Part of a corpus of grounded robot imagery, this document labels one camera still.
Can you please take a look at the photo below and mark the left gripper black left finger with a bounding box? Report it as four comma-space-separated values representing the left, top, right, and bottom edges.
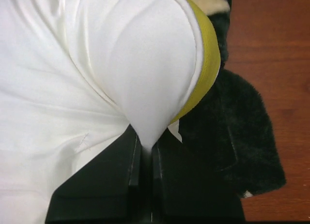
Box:
46, 126, 141, 223

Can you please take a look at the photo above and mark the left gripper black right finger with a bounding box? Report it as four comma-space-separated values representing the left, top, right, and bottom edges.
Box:
152, 130, 245, 223

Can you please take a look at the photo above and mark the black floral plush pillowcase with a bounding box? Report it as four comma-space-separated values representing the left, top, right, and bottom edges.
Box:
177, 0, 286, 198

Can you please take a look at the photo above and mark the white pillow with yellow edge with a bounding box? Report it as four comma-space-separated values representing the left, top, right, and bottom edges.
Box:
0, 0, 221, 224

